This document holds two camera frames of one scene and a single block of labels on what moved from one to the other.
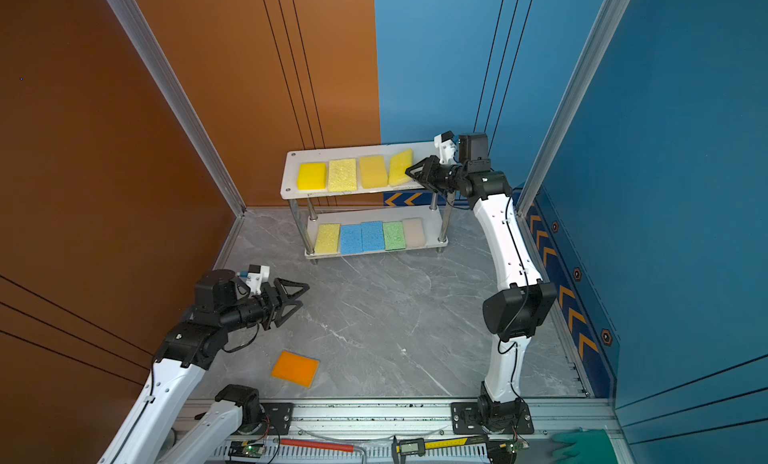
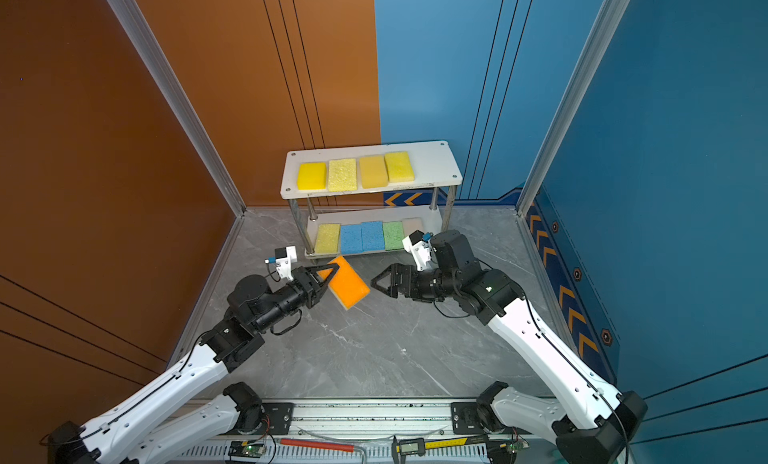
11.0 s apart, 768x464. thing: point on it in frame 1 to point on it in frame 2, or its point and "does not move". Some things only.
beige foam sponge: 413,232 does not move
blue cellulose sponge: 372,235 does not move
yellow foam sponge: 373,173 does not move
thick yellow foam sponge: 312,176 does not move
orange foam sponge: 295,369 to 347,285
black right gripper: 428,163 to 398,271
